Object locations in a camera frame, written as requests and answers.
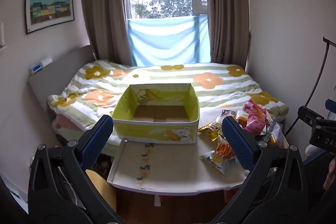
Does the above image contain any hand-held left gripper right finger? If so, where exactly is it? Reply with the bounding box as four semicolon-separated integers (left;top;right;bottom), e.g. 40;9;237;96
210;116;309;224

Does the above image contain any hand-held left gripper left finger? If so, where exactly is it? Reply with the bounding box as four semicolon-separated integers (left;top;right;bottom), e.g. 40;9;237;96
28;114;117;224

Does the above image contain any light blue snack packet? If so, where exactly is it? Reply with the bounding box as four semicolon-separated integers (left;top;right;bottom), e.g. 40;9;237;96
199;135;238;177

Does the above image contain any pink striped snack packet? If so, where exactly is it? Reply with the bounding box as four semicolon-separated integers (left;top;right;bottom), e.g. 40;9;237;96
242;99;272;136

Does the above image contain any gold snack packet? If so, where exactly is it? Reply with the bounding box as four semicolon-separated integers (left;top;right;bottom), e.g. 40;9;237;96
197;122;223;141

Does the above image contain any clear white snack bag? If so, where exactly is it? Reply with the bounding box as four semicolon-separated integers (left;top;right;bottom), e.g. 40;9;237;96
259;120;288;149

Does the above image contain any yellow green cardboard box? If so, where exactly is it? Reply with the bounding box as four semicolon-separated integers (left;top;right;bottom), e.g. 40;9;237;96
112;84;200;144

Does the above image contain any person's right hand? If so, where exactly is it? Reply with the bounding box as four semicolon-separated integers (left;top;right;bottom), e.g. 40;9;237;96
323;154;336;191

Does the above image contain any pink bed sheet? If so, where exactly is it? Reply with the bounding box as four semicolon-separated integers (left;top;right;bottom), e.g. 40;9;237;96
56;114;88;133

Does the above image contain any yellow wooden stool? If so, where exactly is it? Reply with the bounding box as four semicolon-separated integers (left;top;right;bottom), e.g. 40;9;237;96
85;169;117;212

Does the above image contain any striped floral blanket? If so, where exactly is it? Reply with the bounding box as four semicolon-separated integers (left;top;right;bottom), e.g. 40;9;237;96
47;59;289;130

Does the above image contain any white folding tray table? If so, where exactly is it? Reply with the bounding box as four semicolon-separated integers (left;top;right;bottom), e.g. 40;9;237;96
112;135;288;189

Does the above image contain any grey bed headboard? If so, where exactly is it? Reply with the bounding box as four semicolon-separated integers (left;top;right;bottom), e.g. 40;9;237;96
28;45;96;114

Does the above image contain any white blue lint roller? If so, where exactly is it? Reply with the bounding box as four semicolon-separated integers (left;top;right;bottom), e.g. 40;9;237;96
30;56;53;74

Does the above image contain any light blue cloth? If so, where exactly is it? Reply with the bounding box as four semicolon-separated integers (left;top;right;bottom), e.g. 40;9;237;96
127;15;212;67

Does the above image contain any framed townscape picture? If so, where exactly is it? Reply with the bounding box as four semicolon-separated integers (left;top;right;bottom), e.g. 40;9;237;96
25;0;75;35

